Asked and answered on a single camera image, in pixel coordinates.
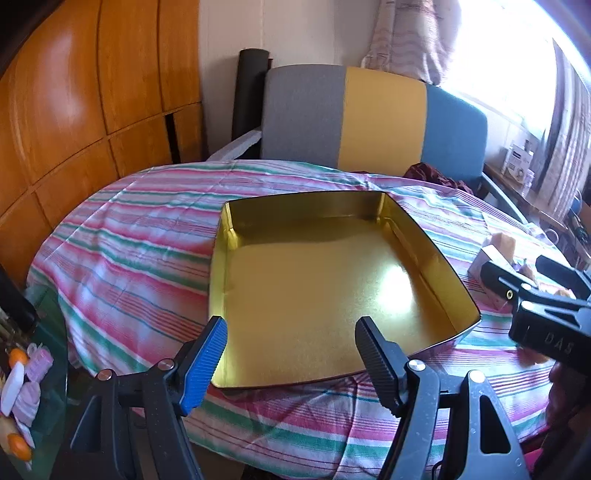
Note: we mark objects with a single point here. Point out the orange fruit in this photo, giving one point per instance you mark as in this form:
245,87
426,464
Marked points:
21,446
18,357

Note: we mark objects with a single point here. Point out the person's right hand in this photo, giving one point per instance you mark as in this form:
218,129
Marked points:
561,383

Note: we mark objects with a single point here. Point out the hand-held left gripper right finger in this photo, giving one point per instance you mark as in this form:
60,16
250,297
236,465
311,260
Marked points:
376,360

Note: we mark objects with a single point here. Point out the wooden desk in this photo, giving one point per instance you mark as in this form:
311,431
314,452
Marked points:
521,198

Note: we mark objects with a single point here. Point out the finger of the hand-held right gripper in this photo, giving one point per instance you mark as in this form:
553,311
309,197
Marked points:
563,274
496,277

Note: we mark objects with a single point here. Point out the blue round object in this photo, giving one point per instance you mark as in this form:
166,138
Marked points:
578,205

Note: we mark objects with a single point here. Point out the white oval object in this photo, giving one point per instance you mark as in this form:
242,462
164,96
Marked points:
11,387

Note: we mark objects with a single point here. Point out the striped tablecloth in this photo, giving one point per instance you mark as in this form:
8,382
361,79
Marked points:
138,258

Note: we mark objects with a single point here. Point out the small pink white box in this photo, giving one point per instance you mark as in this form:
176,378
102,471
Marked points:
528,182

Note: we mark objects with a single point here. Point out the white carton box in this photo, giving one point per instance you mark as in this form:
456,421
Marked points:
517,159

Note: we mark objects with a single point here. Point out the striped window curtain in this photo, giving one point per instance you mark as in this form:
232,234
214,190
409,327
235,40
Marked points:
568,138

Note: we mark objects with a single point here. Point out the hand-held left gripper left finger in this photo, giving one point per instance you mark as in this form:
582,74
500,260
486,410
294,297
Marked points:
203,369

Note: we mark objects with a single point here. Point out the pink striped packet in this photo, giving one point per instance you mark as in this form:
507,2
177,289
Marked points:
25,406
39,364

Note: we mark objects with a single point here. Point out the grey yellow blue chair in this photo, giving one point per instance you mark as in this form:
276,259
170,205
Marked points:
300,115

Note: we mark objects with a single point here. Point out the wooden wardrobe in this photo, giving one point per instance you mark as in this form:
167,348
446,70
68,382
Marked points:
69,115

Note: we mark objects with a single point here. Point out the black rolled mat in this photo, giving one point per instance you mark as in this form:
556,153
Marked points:
249,92

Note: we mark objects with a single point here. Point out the dark red cloth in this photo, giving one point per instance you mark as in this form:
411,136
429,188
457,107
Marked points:
425,173

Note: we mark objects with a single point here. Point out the black object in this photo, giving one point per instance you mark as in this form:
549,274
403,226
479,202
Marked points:
16,300

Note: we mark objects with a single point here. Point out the patterned pink curtain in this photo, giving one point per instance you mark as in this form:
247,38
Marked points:
411,37

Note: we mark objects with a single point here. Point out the person's pink clothing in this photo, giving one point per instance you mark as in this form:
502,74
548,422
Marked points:
538,464

